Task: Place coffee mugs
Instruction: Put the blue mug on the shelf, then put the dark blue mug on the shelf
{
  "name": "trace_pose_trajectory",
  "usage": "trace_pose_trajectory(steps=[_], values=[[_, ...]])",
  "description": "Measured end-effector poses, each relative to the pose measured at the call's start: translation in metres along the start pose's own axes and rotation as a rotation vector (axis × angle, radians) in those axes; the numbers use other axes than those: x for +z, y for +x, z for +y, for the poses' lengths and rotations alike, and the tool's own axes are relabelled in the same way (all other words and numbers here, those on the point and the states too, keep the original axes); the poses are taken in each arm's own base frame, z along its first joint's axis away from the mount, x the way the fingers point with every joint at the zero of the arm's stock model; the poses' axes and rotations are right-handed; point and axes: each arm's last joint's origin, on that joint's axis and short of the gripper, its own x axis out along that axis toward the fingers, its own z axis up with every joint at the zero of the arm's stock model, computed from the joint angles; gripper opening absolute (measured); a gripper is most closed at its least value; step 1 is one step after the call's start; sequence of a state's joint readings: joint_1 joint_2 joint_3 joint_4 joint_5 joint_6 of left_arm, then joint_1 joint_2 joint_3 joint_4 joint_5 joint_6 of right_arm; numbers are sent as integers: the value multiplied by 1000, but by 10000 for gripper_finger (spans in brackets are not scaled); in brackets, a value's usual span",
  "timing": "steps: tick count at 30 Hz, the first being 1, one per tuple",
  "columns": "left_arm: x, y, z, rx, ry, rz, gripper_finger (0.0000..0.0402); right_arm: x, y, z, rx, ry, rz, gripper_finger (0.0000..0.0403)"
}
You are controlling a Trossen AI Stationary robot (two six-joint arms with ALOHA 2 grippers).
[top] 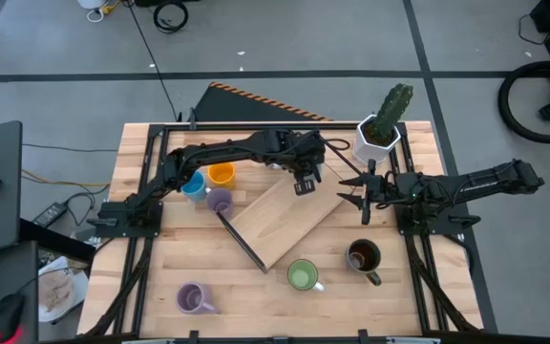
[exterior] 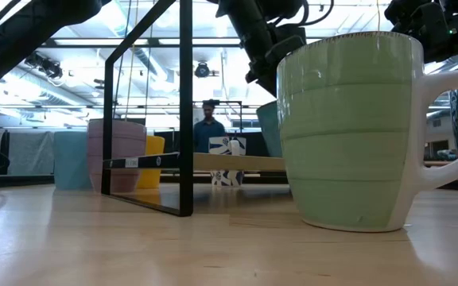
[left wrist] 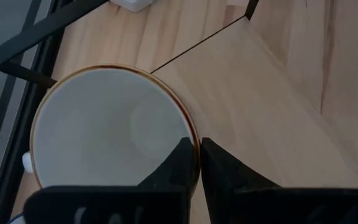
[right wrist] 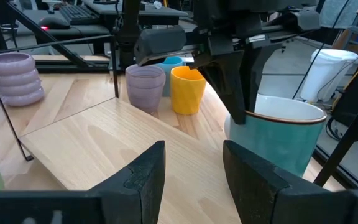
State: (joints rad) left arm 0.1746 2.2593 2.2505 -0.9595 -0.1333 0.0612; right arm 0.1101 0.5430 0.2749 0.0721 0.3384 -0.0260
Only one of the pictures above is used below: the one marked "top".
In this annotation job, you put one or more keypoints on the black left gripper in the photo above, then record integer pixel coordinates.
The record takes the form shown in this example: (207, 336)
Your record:
(303, 153)

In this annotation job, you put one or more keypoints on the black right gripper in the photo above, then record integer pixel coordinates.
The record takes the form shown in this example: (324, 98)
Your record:
(382, 188)

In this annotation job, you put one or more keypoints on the yellow mug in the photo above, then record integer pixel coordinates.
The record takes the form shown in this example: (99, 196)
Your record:
(221, 174)

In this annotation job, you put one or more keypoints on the green mug brown rim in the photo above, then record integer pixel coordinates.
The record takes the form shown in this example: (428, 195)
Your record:
(302, 275)

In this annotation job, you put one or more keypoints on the light blue mug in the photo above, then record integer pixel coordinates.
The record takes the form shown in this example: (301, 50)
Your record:
(193, 188)

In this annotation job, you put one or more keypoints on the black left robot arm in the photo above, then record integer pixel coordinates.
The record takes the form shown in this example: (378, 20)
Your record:
(237, 148)

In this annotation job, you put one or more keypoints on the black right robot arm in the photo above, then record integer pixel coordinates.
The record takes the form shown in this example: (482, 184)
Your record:
(485, 184)

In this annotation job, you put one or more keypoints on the green cactus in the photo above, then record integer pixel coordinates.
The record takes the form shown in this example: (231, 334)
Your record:
(392, 110)

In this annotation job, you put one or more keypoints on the small smooth lilac mug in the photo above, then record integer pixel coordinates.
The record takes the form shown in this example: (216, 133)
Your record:
(219, 199)

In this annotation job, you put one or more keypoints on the black mat orange striped edge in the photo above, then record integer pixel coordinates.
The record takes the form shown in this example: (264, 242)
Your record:
(237, 107)

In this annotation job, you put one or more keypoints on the black power adapter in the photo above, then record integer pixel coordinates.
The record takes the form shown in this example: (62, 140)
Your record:
(49, 215)

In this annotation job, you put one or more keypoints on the white round bin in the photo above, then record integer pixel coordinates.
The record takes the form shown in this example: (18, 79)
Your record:
(91, 3)

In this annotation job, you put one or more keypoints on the black computer mouse red light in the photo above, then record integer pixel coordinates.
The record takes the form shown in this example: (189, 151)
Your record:
(7, 315)

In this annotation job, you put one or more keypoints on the black aluminium table frame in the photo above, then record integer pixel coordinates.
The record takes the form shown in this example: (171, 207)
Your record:
(280, 126)

